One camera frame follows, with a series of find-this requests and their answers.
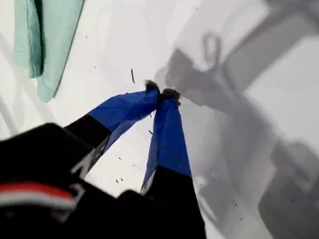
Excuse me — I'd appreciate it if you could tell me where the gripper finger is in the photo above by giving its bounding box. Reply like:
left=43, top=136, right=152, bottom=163
left=139, top=88, right=203, bottom=215
left=63, top=80, right=160, bottom=179

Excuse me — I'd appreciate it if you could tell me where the pale green T-shirt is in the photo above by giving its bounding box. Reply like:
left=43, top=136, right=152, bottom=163
left=13, top=0, right=85, bottom=103

